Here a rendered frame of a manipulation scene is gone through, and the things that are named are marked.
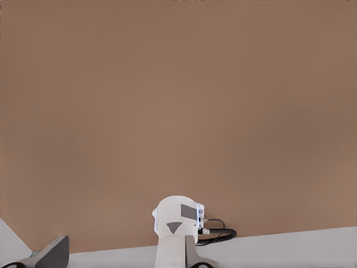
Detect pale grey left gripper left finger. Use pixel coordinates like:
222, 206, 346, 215
0, 234, 70, 268

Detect black cable loop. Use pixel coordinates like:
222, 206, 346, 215
195, 218, 238, 247

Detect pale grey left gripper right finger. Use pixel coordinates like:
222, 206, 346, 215
184, 234, 221, 268

